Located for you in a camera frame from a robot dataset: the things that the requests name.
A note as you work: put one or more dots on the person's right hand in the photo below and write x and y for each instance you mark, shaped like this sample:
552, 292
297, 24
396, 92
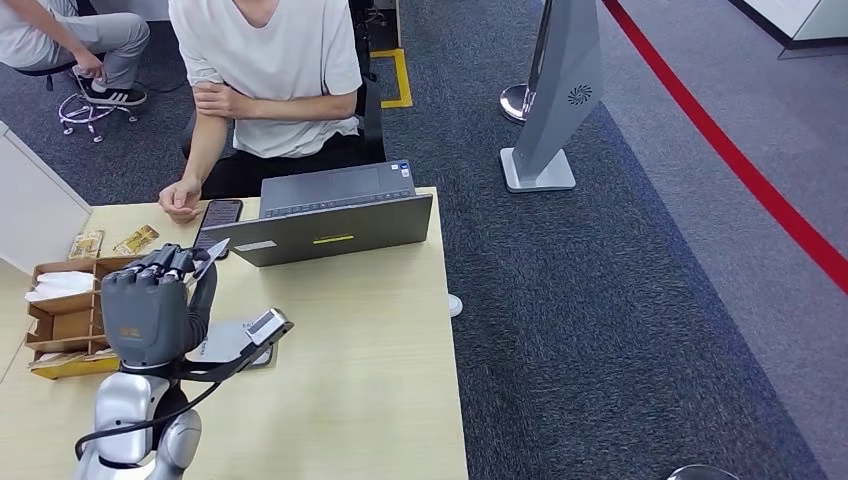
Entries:
180, 199

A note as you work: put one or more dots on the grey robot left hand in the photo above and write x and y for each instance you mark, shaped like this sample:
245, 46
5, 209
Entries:
146, 311

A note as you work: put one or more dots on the person's left hand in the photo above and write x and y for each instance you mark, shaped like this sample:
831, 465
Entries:
222, 100

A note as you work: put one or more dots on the white ID card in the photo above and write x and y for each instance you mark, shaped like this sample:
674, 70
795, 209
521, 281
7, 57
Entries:
213, 255

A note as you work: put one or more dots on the person's left forearm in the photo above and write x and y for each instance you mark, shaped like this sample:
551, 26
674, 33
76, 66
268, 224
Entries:
305, 107

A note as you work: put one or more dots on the person's right forearm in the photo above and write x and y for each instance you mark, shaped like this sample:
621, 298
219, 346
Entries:
202, 149

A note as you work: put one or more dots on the gold room key card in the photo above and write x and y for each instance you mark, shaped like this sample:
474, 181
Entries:
86, 245
136, 240

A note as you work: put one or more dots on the wooden card organizer yellow base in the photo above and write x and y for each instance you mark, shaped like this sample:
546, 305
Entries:
66, 324

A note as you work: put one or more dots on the grey card reader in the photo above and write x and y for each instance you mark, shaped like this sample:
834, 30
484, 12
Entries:
225, 341

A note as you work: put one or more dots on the seated person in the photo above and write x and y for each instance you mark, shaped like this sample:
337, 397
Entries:
26, 33

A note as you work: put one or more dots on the black smartphone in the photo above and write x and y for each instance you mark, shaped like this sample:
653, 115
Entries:
222, 212

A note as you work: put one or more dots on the white cloth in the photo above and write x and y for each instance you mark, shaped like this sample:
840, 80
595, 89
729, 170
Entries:
60, 285

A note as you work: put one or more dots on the chrome base stool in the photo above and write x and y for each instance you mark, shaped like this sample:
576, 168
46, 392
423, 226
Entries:
83, 112

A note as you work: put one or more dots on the grey laptop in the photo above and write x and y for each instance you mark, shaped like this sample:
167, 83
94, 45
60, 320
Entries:
318, 235

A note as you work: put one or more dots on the white partition panel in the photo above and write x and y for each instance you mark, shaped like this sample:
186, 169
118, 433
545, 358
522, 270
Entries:
26, 212

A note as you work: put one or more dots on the chrome stanchion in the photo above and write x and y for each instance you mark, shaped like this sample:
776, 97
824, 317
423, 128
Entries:
513, 102

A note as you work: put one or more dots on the white round table foot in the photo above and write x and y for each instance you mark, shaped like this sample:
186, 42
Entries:
454, 305

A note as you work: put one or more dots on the grey kiosk stand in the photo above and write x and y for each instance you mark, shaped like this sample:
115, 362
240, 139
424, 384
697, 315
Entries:
556, 99

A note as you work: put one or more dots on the chrome round base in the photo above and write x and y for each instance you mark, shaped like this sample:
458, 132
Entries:
702, 474

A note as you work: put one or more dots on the white counter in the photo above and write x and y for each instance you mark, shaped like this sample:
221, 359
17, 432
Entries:
815, 20

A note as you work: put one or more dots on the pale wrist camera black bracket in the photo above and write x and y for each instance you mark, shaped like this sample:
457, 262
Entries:
268, 324

